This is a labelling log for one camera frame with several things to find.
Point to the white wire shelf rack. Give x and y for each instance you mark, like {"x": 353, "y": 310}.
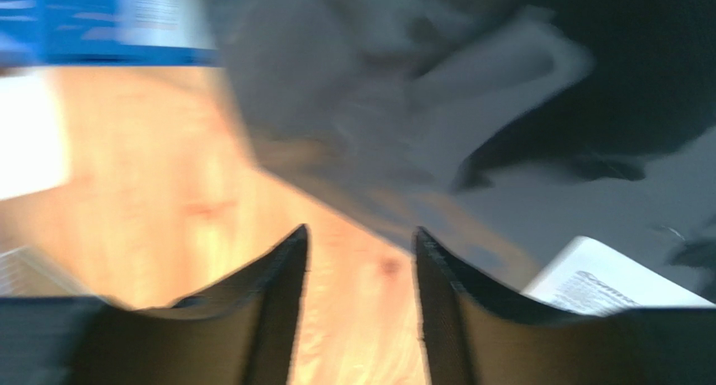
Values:
{"x": 28, "y": 273}

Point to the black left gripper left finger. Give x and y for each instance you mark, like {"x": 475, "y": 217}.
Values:
{"x": 239, "y": 330}

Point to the blue file organizer rack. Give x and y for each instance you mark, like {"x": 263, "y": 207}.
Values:
{"x": 105, "y": 33}

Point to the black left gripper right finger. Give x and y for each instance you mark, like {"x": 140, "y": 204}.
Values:
{"x": 475, "y": 330}

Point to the white three drawer organizer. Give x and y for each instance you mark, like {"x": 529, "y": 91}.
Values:
{"x": 34, "y": 150}

